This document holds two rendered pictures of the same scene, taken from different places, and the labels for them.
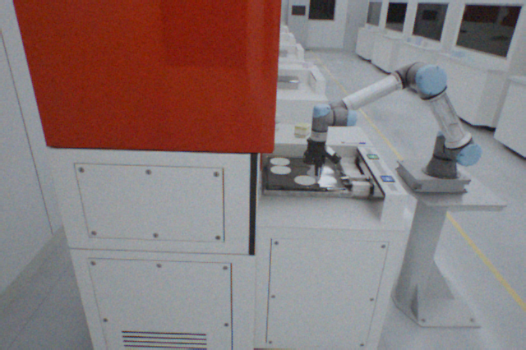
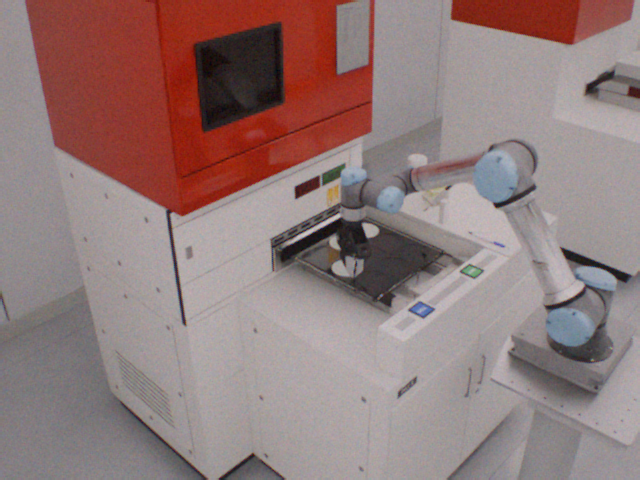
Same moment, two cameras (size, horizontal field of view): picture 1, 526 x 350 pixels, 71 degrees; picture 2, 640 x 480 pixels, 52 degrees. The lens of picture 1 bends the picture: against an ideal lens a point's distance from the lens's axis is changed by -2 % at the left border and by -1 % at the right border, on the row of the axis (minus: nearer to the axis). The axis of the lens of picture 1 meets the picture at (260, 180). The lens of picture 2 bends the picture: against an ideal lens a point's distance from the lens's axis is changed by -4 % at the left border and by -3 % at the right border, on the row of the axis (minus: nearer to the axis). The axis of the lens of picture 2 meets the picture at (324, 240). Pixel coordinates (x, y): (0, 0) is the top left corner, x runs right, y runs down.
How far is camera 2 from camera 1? 1.50 m
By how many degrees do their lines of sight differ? 38
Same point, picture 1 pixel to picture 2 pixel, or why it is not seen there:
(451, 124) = (535, 262)
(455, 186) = (576, 375)
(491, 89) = not seen: outside the picture
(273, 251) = (254, 340)
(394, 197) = (388, 338)
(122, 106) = (85, 126)
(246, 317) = (193, 396)
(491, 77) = not seen: outside the picture
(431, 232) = (544, 435)
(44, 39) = (43, 54)
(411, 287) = not seen: outside the picture
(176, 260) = (135, 298)
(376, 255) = (358, 407)
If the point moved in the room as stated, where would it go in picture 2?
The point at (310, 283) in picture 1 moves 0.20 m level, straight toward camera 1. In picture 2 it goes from (293, 403) to (240, 430)
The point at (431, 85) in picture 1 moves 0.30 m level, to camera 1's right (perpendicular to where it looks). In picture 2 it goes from (486, 185) to (601, 227)
